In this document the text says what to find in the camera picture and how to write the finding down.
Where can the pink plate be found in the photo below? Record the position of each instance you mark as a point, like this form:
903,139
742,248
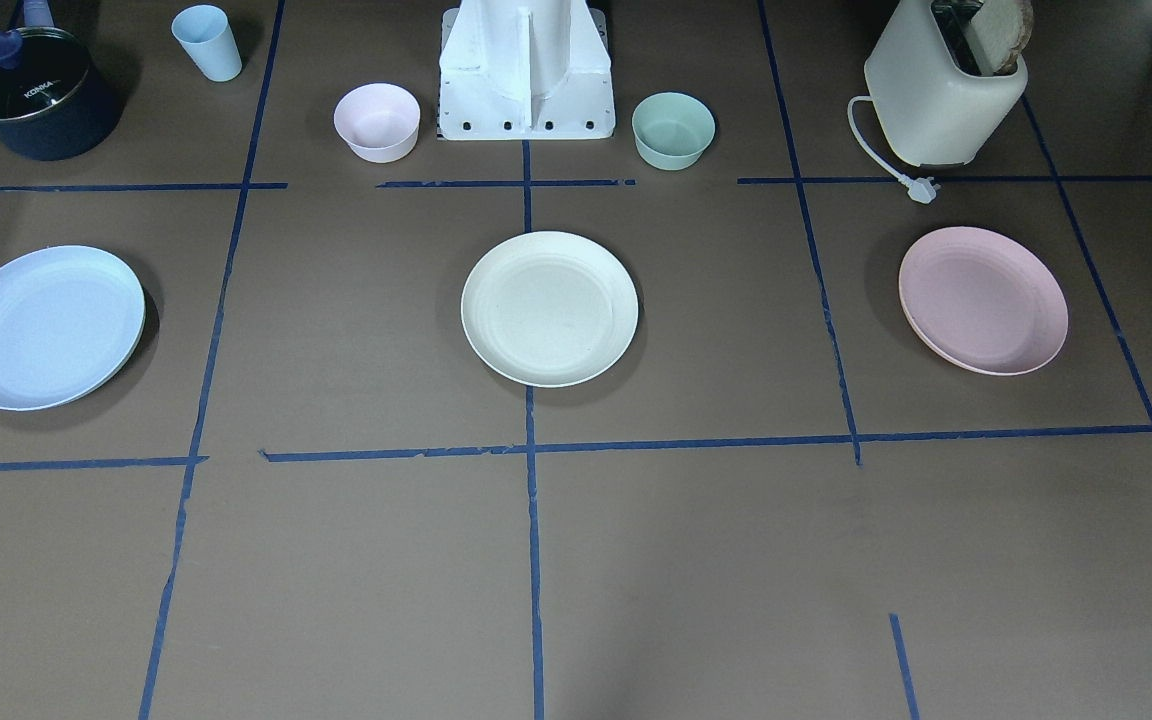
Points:
982,301

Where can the blue plate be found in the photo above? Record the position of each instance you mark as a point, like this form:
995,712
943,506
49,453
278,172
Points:
70,319

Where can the cream plate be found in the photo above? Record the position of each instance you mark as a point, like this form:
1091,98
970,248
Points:
549,309

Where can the green bowl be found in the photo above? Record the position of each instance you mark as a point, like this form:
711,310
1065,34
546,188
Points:
672,130

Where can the pink bowl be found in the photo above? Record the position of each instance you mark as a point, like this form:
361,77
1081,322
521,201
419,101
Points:
379,122

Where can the cream toaster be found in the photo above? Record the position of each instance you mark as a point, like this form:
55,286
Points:
935,106

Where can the light blue cup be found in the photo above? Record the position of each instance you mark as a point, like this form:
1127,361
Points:
204,33

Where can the bread slice in toaster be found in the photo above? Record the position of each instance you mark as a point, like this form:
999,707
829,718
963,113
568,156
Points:
998,33

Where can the dark blue pot with lid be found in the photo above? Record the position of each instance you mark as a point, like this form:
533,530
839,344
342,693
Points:
55,103

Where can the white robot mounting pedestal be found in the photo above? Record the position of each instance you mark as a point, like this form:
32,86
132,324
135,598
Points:
525,70

